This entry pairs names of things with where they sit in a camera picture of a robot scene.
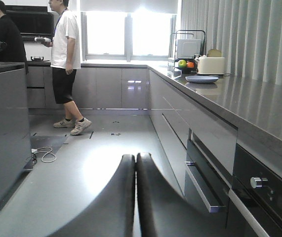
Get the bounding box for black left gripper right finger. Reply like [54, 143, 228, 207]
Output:
[136, 153, 229, 237]

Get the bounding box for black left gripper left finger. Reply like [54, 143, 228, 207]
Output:
[50, 154, 135, 237]

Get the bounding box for green apple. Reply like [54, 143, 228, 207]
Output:
[178, 59, 187, 68]

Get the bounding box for grey lower kitchen cabinets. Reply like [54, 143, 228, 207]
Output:
[30, 67, 238, 197]

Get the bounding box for silver oven knob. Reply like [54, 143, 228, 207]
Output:
[250, 177, 268, 189]

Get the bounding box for built-in black oven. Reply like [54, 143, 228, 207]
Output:
[227, 145, 282, 237]

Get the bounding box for grey kitchen island cabinet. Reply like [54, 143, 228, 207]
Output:
[0, 62, 31, 210]

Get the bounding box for blue plate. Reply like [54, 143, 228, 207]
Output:
[185, 75, 219, 84]

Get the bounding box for orange fruit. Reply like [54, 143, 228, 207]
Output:
[186, 61, 195, 69]

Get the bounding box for cream toaster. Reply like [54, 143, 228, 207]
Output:
[197, 56, 225, 75]

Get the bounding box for man in white shirt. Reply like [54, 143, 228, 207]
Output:
[44, 0, 92, 136]

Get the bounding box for bread slice in toaster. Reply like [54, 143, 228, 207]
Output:
[207, 49, 222, 57]

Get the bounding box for gas stove burner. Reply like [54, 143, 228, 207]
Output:
[30, 56, 44, 62]

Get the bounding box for white handheld controller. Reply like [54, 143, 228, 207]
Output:
[34, 37, 51, 42]

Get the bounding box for grey curtain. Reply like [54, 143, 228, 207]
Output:
[178, 0, 282, 85]

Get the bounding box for black range hood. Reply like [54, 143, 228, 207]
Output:
[6, 5, 55, 42]

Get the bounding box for man in black shirt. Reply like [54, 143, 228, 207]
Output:
[0, 0, 29, 73]

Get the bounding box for white floor cable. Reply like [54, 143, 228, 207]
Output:
[30, 146, 57, 163]

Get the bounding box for black wire rack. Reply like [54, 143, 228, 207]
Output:
[167, 30, 206, 74]

